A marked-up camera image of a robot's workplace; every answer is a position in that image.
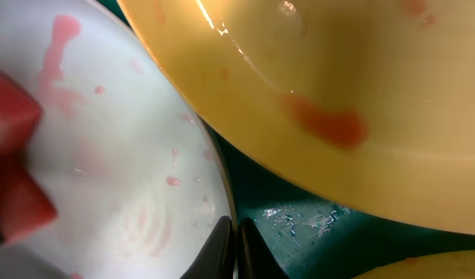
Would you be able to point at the light blue plate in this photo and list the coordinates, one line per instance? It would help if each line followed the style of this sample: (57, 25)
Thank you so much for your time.
(129, 167)

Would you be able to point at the blue plastic tray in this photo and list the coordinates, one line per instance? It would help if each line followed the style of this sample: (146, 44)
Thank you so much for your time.
(317, 237)

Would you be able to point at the red sponge with dark scourer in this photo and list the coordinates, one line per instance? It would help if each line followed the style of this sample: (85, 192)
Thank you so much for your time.
(24, 207)

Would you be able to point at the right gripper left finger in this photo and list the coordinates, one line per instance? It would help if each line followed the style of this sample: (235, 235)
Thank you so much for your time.
(217, 256)

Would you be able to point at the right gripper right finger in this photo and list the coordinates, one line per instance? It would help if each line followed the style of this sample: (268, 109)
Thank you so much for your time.
(255, 260)

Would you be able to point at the green plate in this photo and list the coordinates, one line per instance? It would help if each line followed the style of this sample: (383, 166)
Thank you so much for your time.
(451, 265)
(369, 103)

